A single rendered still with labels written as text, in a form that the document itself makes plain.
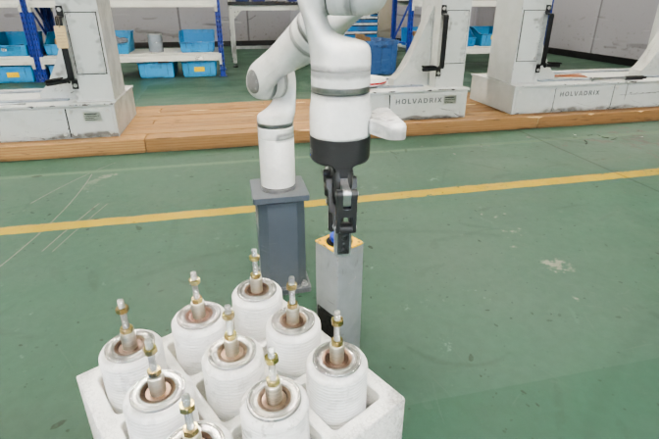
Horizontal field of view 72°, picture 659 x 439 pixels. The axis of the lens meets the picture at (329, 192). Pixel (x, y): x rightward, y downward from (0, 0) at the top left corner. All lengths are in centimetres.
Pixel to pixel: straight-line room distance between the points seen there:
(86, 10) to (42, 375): 192
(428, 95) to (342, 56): 239
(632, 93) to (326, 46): 335
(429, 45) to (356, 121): 251
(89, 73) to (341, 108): 231
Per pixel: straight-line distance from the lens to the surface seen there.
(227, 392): 76
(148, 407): 72
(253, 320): 88
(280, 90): 111
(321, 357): 74
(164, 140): 262
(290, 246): 123
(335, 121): 52
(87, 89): 278
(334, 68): 51
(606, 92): 362
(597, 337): 133
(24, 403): 120
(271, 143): 113
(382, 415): 77
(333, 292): 93
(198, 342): 83
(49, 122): 280
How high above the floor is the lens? 76
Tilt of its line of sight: 23 degrees down
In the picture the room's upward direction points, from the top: straight up
